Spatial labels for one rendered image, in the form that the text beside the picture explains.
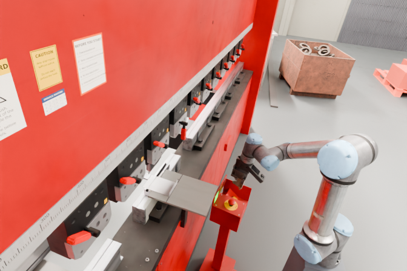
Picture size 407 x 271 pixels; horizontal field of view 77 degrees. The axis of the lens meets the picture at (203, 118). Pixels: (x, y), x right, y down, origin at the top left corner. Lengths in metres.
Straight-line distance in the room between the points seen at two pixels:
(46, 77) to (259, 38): 2.65
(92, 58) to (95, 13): 0.09
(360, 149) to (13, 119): 0.90
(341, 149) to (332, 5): 9.80
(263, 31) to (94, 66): 2.52
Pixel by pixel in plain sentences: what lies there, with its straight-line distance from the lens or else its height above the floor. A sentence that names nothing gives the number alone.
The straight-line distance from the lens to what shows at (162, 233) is 1.20.
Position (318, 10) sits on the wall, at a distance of 10.53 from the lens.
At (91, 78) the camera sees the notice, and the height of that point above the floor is 1.63.
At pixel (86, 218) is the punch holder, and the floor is 1.28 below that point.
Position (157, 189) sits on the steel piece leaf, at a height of 1.00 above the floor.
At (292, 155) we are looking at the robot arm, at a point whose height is 1.15.
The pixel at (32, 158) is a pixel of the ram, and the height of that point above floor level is 1.54.
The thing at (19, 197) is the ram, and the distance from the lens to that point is 0.56.
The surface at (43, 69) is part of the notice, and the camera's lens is 0.51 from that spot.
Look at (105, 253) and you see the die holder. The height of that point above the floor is 0.97.
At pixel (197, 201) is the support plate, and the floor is 1.00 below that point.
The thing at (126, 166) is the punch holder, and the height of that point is 1.31.
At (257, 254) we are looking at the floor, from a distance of 2.27.
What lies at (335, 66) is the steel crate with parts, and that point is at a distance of 4.93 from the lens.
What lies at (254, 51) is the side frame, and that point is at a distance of 3.03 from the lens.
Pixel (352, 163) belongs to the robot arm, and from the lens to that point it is 0.92.
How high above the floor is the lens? 1.86
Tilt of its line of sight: 30 degrees down
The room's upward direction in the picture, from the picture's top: 7 degrees clockwise
